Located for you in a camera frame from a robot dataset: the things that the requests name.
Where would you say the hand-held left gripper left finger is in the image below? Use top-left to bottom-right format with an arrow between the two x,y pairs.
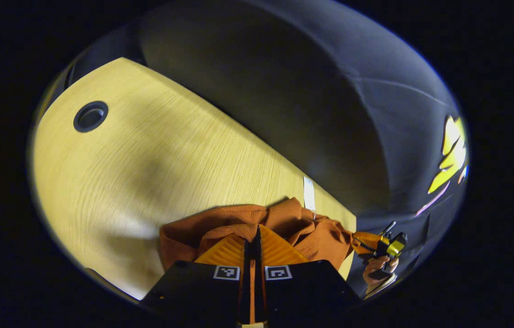
141,224 -> 253,324

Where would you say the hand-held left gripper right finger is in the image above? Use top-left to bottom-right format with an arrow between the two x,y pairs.
255,224 -> 360,323

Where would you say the orange corduroy jacket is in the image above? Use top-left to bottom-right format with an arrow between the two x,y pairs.
159,197 -> 362,324

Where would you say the white tape strip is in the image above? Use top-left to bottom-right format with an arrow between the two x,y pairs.
303,176 -> 316,212

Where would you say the black backdrop cloth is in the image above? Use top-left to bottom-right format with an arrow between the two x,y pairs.
63,0 -> 469,297

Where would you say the black table cable grommet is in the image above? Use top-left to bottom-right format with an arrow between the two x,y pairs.
73,101 -> 109,133

